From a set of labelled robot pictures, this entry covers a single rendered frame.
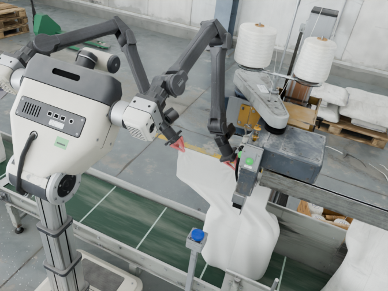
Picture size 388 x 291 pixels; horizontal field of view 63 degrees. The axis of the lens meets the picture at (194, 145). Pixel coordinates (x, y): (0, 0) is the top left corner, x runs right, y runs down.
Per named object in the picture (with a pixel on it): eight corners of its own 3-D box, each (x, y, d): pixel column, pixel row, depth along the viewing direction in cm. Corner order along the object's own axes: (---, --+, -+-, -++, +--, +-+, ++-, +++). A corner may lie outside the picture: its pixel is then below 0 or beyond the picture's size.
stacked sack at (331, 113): (285, 111, 415) (288, 101, 406) (290, 99, 449) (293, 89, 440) (338, 127, 397) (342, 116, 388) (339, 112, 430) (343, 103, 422)
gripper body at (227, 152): (238, 149, 154) (231, 136, 152) (232, 160, 146) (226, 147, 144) (226, 152, 158) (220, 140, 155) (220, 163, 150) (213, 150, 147)
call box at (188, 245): (185, 246, 148) (186, 238, 144) (191, 234, 154) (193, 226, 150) (200, 253, 145) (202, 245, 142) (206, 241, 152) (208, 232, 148)
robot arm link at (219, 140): (210, 137, 148) (219, 135, 144) (217, 129, 152) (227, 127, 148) (216, 149, 150) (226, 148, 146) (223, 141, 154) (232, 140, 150)
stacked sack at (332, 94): (291, 94, 402) (294, 84, 395) (298, 83, 434) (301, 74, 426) (345, 109, 382) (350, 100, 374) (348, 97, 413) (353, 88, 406)
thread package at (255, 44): (228, 64, 140) (235, 24, 130) (239, 54, 152) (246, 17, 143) (264, 74, 135) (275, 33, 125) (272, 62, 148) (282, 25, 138)
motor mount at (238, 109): (223, 124, 169) (228, 97, 160) (227, 119, 174) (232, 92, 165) (275, 140, 162) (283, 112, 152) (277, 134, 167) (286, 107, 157)
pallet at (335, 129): (286, 120, 421) (289, 111, 413) (295, 97, 485) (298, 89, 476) (383, 149, 389) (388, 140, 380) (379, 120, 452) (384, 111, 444)
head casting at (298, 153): (233, 191, 140) (247, 135, 123) (248, 161, 159) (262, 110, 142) (301, 217, 132) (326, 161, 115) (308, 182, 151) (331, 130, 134)
